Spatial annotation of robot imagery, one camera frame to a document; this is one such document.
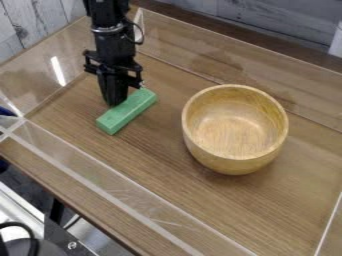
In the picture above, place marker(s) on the light wooden bowl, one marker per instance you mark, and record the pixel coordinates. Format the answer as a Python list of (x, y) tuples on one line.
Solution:
[(235, 127)]

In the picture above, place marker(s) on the black metal bracket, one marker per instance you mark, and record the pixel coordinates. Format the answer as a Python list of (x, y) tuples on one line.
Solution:
[(60, 243)]

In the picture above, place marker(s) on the green rectangular block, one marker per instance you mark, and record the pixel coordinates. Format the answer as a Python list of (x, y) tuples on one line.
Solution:
[(117, 116)]

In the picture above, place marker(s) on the black table leg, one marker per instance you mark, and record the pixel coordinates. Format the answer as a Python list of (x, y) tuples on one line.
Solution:
[(56, 211)]

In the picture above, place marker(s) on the clear acrylic tray enclosure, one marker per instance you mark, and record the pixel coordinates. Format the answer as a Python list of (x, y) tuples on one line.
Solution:
[(133, 182)]

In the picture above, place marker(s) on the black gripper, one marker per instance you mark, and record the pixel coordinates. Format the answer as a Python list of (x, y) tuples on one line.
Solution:
[(112, 63)]

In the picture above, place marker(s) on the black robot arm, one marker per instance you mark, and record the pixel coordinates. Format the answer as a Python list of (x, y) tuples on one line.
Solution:
[(108, 14)]

